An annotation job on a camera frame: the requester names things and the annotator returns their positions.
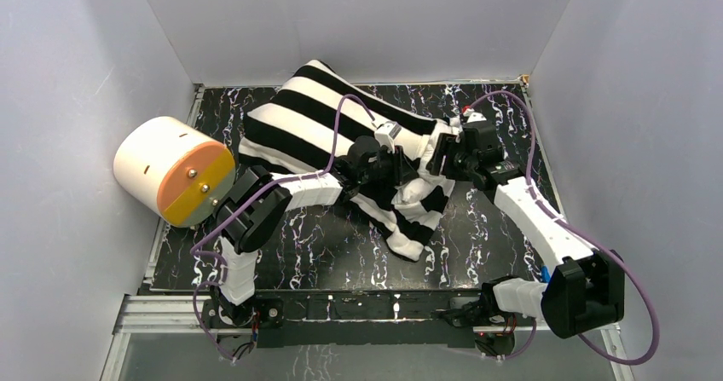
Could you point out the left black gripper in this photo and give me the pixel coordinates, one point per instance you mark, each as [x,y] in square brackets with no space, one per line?
[389,164]

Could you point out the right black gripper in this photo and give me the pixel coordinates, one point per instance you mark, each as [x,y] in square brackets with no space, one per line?
[447,144]

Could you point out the black white striped pillowcase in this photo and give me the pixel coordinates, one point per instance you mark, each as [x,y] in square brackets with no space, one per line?
[316,114]

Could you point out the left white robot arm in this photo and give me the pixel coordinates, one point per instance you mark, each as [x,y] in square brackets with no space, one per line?
[258,200]

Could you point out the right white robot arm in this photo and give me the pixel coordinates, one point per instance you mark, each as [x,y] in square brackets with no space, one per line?
[585,289]

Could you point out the white orange cylinder roll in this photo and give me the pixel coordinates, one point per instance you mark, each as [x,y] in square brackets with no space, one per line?
[176,171]

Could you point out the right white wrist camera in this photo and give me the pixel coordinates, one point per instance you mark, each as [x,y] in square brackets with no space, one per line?
[471,117]

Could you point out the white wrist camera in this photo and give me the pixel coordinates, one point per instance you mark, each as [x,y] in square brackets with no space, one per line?
[386,134]
[471,117]

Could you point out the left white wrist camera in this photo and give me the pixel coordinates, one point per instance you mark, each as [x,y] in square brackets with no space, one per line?
[386,134]

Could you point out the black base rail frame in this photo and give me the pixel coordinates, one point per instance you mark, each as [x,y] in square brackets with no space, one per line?
[456,319]

